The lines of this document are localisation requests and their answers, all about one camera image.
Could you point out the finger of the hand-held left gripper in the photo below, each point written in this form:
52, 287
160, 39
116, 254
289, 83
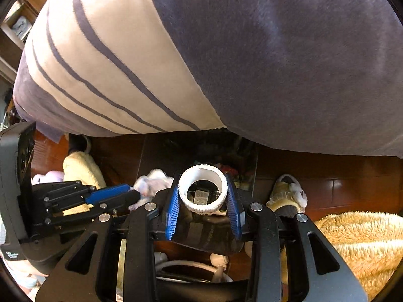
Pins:
122, 202
107, 192

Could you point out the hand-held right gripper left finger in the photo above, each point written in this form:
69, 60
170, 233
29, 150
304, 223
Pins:
171, 217

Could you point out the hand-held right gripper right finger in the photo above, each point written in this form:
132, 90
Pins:
235, 217

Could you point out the white tape roll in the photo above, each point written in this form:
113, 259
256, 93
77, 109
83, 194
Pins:
189, 199

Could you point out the white tissue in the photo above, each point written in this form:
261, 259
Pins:
151, 184

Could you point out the clear dark trash bin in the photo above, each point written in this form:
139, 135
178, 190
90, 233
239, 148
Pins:
160, 157

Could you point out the cream fluffy slipper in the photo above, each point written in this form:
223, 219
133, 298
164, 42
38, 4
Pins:
82, 170

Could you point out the small white plug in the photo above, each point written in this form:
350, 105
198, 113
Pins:
161, 257

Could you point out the lavender plush toy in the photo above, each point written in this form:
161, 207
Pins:
50, 176

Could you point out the white power plug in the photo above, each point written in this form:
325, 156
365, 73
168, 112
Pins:
218, 261

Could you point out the colourful printed wrapper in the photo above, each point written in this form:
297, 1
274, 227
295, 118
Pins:
227, 168

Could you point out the cream frilled slipper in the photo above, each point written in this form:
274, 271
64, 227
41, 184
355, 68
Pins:
288, 195

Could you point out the dark slipper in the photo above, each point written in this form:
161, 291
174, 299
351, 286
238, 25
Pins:
77, 143

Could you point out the pale pink cloth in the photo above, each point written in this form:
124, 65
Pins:
22, 276

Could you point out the cream fluffy blanket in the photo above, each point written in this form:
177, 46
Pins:
362, 245

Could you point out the purple white striped blanket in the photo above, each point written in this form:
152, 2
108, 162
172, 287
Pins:
252, 59

